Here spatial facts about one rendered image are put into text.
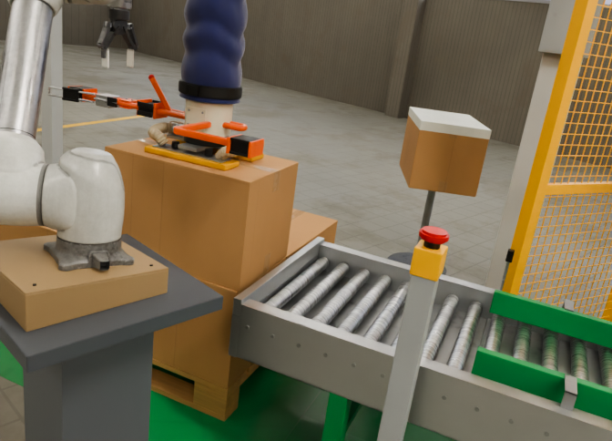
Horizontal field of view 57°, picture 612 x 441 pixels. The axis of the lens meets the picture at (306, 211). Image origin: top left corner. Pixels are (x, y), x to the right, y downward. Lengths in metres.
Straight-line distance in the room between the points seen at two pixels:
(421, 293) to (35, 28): 1.17
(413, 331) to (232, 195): 0.80
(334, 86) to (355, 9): 1.57
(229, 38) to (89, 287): 1.00
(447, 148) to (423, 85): 7.57
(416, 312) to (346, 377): 0.45
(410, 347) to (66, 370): 0.83
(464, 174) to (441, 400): 1.95
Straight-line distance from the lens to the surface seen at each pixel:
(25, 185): 1.46
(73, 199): 1.44
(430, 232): 1.33
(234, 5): 2.02
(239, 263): 1.96
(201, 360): 2.22
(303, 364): 1.81
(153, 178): 2.07
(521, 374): 1.75
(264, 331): 1.82
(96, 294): 1.42
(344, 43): 12.09
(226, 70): 2.01
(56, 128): 5.36
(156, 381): 2.45
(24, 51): 1.63
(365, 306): 2.03
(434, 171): 3.40
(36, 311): 1.37
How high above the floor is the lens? 1.46
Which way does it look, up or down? 18 degrees down
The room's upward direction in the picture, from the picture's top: 8 degrees clockwise
